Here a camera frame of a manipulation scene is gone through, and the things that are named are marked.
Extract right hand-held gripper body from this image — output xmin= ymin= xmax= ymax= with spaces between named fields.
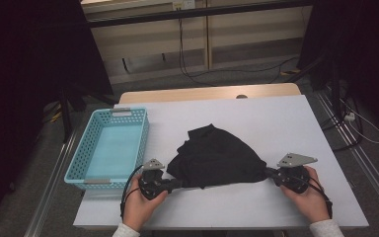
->
xmin=274 ymin=152 xmax=319 ymax=195

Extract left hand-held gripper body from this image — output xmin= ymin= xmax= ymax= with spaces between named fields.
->
xmin=137 ymin=158 xmax=176 ymax=201

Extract black pants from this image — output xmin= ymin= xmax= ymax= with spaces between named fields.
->
xmin=166 ymin=123 xmax=268 ymax=190

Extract light blue plastic basket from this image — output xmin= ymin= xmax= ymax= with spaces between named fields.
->
xmin=63 ymin=107 xmax=151 ymax=192

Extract person's left hand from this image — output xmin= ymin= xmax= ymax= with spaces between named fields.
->
xmin=121 ymin=182 xmax=169 ymax=232

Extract person's right hand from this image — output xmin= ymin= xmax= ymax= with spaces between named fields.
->
xmin=279 ymin=166 xmax=332 ymax=225

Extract black stand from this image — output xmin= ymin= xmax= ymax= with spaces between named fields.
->
xmin=285 ymin=52 xmax=343 ymax=117
xmin=58 ymin=82 xmax=117 ymax=144

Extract beige cabinet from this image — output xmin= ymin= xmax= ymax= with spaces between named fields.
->
xmin=80 ymin=0 xmax=314 ymax=85

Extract black curtain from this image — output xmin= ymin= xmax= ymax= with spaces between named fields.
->
xmin=0 ymin=0 xmax=114 ymax=231
xmin=297 ymin=0 xmax=379 ymax=139

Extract black horizontal bar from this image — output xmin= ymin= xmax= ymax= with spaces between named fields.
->
xmin=87 ymin=0 xmax=314 ymax=29

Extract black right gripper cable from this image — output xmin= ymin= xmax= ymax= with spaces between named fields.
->
xmin=300 ymin=176 xmax=334 ymax=219

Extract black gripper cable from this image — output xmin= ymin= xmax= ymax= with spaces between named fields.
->
xmin=119 ymin=164 xmax=145 ymax=221
xmin=300 ymin=176 xmax=334 ymax=219

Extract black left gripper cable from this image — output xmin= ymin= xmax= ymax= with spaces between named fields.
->
xmin=119 ymin=164 xmax=145 ymax=221

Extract aluminium floor rail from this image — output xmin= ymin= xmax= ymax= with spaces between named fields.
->
xmin=315 ymin=88 xmax=379 ymax=215
xmin=24 ymin=129 xmax=80 ymax=237

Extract black cable bundle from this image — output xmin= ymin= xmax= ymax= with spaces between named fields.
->
xmin=320 ymin=82 xmax=364 ymax=153

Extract white cable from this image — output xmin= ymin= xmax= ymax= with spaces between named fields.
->
xmin=340 ymin=98 xmax=379 ymax=145

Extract black floor cable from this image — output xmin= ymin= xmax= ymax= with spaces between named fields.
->
xmin=189 ymin=56 xmax=300 ymax=83

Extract yellow cable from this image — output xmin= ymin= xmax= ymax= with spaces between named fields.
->
xmin=47 ymin=103 xmax=63 ymax=123

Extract black hanging cable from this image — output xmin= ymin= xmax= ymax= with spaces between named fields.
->
xmin=177 ymin=18 xmax=216 ymax=88

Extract white wall socket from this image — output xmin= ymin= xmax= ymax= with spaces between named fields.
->
xmin=172 ymin=0 xmax=195 ymax=11

